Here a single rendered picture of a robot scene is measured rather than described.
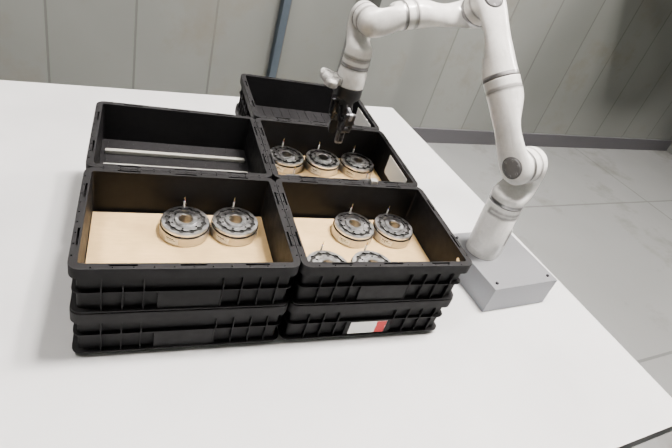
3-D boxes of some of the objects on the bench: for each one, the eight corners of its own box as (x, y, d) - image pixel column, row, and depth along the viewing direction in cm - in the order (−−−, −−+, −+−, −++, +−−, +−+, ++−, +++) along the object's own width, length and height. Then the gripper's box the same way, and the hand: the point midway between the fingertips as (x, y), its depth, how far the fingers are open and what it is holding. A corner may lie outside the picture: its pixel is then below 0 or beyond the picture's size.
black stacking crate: (392, 250, 145) (406, 218, 139) (437, 333, 123) (456, 300, 116) (257, 250, 130) (265, 214, 124) (279, 344, 108) (290, 306, 101)
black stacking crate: (257, 250, 130) (265, 214, 124) (279, 344, 108) (290, 306, 101) (85, 249, 115) (85, 208, 109) (69, 359, 92) (67, 315, 86)
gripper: (373, 96, 125) (355, 152, 133) (354, 72, 136) (339, 125, 145) (345, 93, 122) (329, 150, 131) (328, 68, 133) (314, 122, 142)
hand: (335, 132), depth 137 cm, fingers open, 5 cm apart
